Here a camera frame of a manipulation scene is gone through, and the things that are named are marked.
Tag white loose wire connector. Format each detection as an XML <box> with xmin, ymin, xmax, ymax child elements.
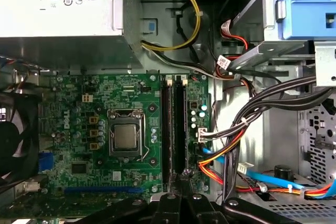
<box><xmin>237</xmin><ymin>161</ymin><xmax>255</xmax><ymax>175</ymax></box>

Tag metal locking lever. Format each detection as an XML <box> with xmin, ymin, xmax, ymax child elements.
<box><xmin>136</xmin><ymin>112</ymin><xmax>151</xmax><ymax>161</ymax></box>

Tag metal socket cover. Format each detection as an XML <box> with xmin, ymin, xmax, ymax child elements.
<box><xmin>108</xmin><ymin>108</ymin><xmax>144</xmax><ymax>157</ymax></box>

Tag grey power supply unit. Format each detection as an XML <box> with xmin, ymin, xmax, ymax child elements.
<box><xmin>0</xmin><ymin>0</ymin><xmax>144</xmax><ymax>70</ymax></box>

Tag white board wire connector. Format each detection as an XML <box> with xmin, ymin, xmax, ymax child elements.
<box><xmin>198</xmin><ymin>127</ymin><xmax>208</xmax><ymax>144</ymax></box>

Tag black case fan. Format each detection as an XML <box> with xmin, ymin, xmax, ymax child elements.
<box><xmin>0</xmin><ymin>95</ymin><xmax>40</xmax><ymax>188</ymax></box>

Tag yellow wire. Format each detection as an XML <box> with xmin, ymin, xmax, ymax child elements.
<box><xmin>140</xmin><ymin>0</ymin><xmax>203</xmax><ymax>51</ymax></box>

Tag blue expansion slot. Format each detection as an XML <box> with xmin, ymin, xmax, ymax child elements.
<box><xmin>64</xmin><ymin>186</ymin><xmax>144</xmax><ymax>195</ymax></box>

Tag blue flat data cable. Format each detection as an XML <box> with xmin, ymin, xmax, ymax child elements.
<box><xmin>203</xmin><ymin>146</ymin><xmax>336</xmax><ymax>199</ymax></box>

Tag black RAM slot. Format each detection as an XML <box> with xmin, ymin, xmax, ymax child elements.
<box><xmin>174</xmin><ymin>76</ymin><xmax>184</xmax><ymax>175</ymax></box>
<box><xmin>162</xmin><ymin>76</ymin><xmax>171</xmax><ymax>185</ymax></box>

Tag silver CPU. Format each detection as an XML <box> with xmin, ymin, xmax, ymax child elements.
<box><xmin>114</xmin><ymin>124</ymin><xmax>138</xmax><ymax>149</ymax></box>

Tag grey metal disk bay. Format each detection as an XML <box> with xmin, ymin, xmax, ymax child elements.
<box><xmin>236</xmin><ymin>176</ymin><xmax>336</xmax><ymax>224</ymax></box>

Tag black cable bundle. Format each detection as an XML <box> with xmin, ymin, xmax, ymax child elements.
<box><xmin>222</xmin><ymin>76</ymin><xmax>336</xmax><ymax>201</ymax></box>

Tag green Dell motherboard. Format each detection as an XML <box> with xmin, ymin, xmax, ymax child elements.
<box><xmin>38</xmin><ymin>73</ymin><xmax>212</xmax><ymax>201</ymax></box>

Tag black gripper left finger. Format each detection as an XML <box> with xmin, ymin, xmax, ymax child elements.
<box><xmin>78</xmin><ymin>179</ymin><xmax>182</xmax><ymax>224</ymax></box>

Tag black flat printed cable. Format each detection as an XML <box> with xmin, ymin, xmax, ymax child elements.
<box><xmin>223</xmin><ymin>137</ymin><xmax>241</xmax><ymax>204</ymax></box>

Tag grey metal drive cage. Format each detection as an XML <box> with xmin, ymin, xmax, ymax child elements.
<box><xmin>258</xmin><ymin>0</ymin><xmax>336</xmax><ymax>88</ymax></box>

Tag red black drive wires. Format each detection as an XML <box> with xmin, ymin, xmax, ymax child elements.
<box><xmin>214</xmin><ymin>19</ymin><xmax>257</xmax><ymax>96</ymax></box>

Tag black white power cable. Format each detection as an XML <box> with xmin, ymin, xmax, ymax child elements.
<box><xmin>141</xmin><ymin>42</ymin><xmax>237</xmax><ymax>81</ymax></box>

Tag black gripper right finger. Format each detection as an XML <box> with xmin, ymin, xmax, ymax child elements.
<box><xmin>181</xmin><ymin>179</ymin><xmax>296</xmax><ymax>224</ymax></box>

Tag blue port connector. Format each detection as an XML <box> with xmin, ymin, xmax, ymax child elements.
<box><xmin>39</xmin><ymin>151</ymin><xmax>54</xmax><ymax>174</ymax></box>

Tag blue disk carrier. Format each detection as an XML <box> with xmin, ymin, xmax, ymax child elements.
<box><xmin>272</xmin><ymin>0</ymin><xmax>336</xmax><ymax>40</ymax></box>

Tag orange red power wires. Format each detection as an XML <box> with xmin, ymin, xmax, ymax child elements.
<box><xmin>198</xmin><ymin>129</ymin><xmax>336</xmax><ymax>201</ymax></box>

